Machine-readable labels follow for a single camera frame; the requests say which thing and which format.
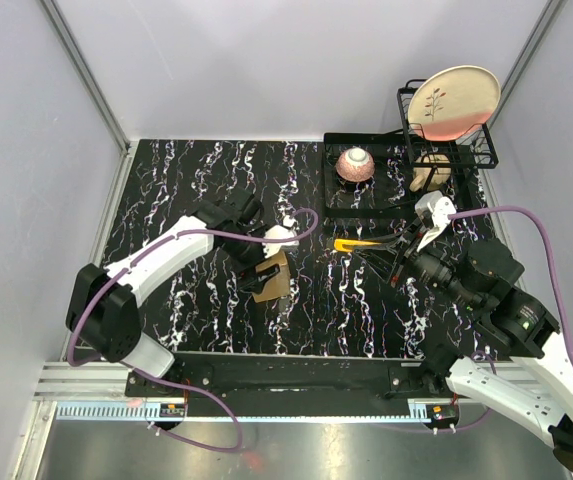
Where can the aluminium frame rail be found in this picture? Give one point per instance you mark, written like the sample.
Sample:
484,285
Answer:
64,33

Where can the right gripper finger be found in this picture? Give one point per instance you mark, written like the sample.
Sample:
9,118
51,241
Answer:
401,240
383,262

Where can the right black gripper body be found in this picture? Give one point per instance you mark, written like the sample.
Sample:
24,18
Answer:
436,273

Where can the black wire dish rack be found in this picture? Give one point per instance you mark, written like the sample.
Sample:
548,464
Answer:
396,153

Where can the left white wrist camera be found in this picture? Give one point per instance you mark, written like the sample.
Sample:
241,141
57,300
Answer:
280,237

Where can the beige ceramic mug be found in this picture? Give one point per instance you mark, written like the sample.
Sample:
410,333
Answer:
432,177

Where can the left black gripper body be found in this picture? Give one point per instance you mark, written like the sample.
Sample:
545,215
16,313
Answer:
245,256

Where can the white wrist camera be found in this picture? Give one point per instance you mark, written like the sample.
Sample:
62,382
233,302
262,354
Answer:
280,237
433,210

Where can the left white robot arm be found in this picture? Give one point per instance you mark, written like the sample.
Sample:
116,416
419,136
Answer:
104,310

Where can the pink patterned bowl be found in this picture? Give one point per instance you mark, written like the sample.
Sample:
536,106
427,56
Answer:
355,165

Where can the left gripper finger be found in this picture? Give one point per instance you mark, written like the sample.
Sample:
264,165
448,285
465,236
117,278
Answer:
252,284
265,274

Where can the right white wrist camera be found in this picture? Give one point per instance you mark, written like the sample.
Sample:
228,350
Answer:
433,210

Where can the brown cardboard express box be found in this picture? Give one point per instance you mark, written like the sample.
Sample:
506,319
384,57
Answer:
279,286

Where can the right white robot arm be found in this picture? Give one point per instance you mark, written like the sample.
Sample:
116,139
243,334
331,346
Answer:
511,321

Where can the cream pink plate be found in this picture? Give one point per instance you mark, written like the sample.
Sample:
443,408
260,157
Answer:
453,102

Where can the yellow black utility knife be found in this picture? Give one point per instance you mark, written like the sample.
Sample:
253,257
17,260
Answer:
350,245

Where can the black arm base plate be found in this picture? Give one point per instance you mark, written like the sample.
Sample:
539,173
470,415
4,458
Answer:
381,378

